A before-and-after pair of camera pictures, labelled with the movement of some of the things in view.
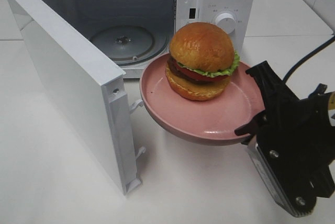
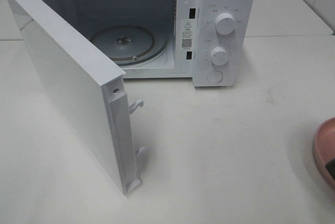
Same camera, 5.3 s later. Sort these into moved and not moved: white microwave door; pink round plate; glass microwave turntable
Moved: pink round plate
Not moved: white microwave door; glass microwave turntable
